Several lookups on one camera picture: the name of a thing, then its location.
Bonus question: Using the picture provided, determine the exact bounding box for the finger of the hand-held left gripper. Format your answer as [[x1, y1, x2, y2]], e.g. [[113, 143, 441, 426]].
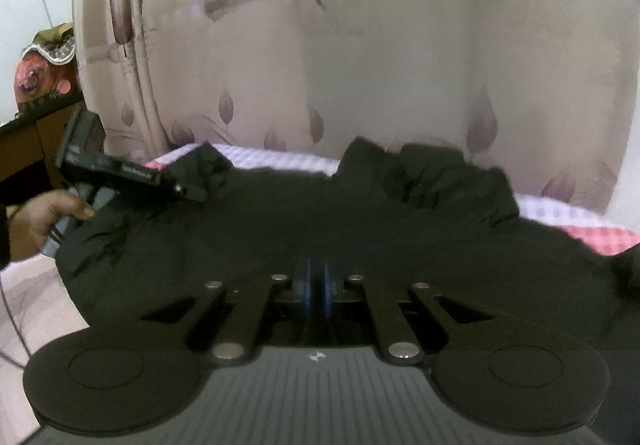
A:
[[160, 142, 235, 204]]

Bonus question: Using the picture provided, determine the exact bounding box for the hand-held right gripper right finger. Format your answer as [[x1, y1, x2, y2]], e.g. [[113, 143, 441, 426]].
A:
[[319, 257, 496, 367]]

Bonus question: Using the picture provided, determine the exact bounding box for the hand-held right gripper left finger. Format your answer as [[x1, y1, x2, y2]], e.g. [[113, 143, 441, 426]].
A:
[[141, 257, 317, 367]]

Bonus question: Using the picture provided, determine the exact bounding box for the black jacket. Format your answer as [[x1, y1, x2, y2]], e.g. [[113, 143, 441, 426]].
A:
[[54, 137, 640, 353]]

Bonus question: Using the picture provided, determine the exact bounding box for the person's left hand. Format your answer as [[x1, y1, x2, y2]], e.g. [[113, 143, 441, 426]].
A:
[[9, 189, 97, 264]]

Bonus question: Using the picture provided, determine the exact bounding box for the brown wooden cabinet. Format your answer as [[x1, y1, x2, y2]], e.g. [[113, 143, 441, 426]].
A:
[[0, 94, 109, 208]]

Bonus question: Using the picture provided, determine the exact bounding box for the red floral bag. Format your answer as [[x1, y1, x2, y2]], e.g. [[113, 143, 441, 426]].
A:
[[13, 49, 85, 118]]

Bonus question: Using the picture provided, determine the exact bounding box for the cream lace cloth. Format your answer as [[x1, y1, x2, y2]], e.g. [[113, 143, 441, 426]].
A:
[[20, 22, 79, 64]]

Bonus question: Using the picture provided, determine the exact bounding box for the pink checked bed sheet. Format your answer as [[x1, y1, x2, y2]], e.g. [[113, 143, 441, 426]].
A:
[[0, 142, 640, 445]]

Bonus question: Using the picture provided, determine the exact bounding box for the leaf print beige curtain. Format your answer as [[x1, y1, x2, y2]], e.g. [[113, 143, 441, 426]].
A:
[[72, 0, 640, 216]]

